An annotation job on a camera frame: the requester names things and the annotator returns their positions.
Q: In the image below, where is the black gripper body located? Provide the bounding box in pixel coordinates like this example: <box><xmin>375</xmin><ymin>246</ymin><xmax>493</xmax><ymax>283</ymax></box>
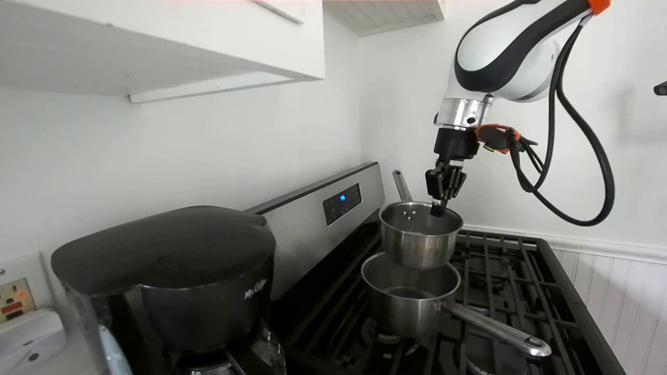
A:
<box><xmin>434</xmin><ymin>126</ymin><xmax>482</xmax><ymax>170</ymax></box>

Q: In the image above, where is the stainless stove control panel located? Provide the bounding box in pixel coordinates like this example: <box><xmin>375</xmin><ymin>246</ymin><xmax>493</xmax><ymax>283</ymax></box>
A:
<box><xmin>245</xmin><ymin>159</ymin><xmax>386</xmax><ymax>302</ymax></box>

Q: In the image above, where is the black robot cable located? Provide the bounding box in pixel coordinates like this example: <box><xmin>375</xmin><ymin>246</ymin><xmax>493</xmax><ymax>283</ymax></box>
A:
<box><xmin>508</xmin><ymin>18</ymin><xmax>617</xmax><ymax>229</ymax></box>

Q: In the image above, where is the white plastic device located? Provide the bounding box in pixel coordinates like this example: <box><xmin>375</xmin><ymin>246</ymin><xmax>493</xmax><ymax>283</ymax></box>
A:
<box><xmin>0</xmin><ymin>307</ymin><xmax>69</xmax><ymax>373</ymax></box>

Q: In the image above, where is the black gas stove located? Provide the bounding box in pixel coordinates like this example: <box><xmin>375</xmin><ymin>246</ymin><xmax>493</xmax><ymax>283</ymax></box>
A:
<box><xmin>245</xmin><ymin>159</ymin><xmax>626</xmax><ymax>375</ymax></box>

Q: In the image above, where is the white wall cabinet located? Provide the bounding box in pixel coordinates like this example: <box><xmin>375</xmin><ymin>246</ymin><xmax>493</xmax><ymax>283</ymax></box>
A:
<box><xmin>0</xmin><ymin>0</ymin><xmax>326</xmax><ymax>105</ymax></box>

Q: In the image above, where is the white range hood cabinet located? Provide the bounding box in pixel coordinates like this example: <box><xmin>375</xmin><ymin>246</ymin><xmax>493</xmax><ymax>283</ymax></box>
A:
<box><xmin>321</xmin><ymin>0</ymin><xmax>446</xmax><ymax>38</ymax></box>

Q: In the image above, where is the black coffee maker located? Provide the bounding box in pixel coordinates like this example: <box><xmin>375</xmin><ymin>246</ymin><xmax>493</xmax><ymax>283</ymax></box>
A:
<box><xmin>48</xmin><ymin>203</ymin><xmax>288</xmax><ymax>375</ymax></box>

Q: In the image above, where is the large steel saucepan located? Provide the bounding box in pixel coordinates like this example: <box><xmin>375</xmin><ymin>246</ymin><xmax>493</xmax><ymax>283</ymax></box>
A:
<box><xmin>358</xmin><ymin>250</ymin><xmax>555</xmax><ymax>363</ymax></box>

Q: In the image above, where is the orange camera mount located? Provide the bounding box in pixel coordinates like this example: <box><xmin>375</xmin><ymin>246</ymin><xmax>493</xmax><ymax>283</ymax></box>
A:
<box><xmin>477</xmin><ymin>123</ymin><xmax>522</xmax><ymax>149</ymax></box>

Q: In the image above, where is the small steel saucepan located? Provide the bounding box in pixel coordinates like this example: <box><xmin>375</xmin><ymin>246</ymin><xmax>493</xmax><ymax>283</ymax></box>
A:
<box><xmin>376</xmin><ymin>168</ymin><xmax>465</xmax><ymax>271</ymax></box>

